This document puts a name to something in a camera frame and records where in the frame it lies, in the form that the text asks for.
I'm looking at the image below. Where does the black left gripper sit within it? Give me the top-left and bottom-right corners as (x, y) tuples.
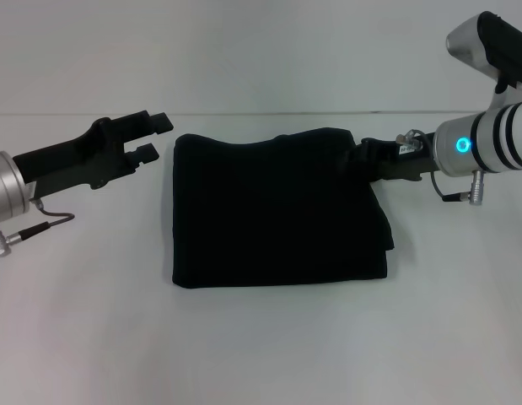
(11, 109), (175, 198)

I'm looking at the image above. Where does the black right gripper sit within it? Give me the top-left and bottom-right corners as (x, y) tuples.
(347, 131), (439, 186)

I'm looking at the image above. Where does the black t-shirt with white print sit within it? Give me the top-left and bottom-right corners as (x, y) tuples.
(170, 126), (396, 291)

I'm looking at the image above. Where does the thin dark right arm cable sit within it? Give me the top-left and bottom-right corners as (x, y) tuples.
(428, 168), (488, 208)

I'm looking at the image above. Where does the dark left arm cable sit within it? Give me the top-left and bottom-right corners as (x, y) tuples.
(0, 197), (76, 258)

